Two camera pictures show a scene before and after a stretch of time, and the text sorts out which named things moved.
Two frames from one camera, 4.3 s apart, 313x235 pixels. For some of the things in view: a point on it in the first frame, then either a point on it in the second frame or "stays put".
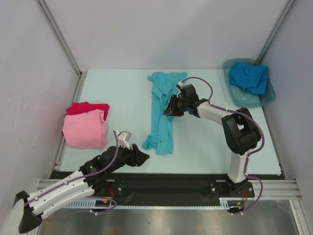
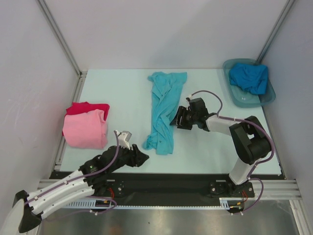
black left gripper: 138,157 stays put
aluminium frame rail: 281,189 stays put
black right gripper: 176,105 to 184,117
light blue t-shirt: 161,139 stays put
